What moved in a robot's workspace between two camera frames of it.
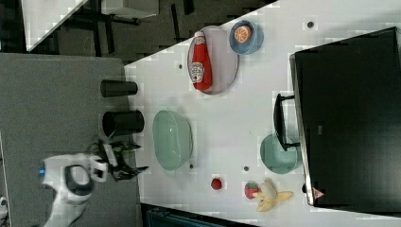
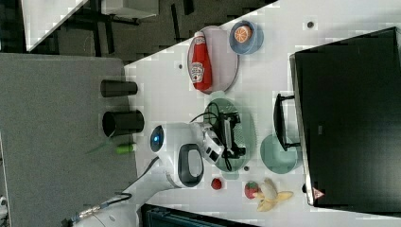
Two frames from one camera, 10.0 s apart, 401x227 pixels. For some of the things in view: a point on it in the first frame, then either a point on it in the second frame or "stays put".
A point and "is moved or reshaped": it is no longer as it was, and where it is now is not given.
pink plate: (224, 61) stays put
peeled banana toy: (269, 196) stays put
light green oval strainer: (172, 140) is moved or reshaped
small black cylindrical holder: (113, 88) stays put
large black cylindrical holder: (122, 122) stays put
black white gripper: (119, 170) → (223, 134)
